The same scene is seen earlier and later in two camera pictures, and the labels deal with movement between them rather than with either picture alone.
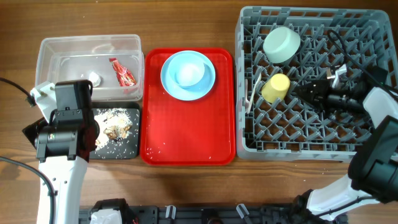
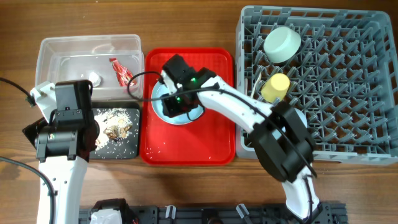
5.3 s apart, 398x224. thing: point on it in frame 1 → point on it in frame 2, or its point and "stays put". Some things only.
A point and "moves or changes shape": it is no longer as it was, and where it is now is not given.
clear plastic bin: x=114 y=64 stays put
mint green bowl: x=280 y=44 stays put
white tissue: x=94 y=78 stays put
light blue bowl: x=186 y=71 moves or changes shape
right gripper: x=318 y=95 → x=173 y=110
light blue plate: x=188 y=75 moves or changes shape
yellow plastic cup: x=276 y=88 stays put
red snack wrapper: x=124 y=77 stays put
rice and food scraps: x=114 y=124 stays put
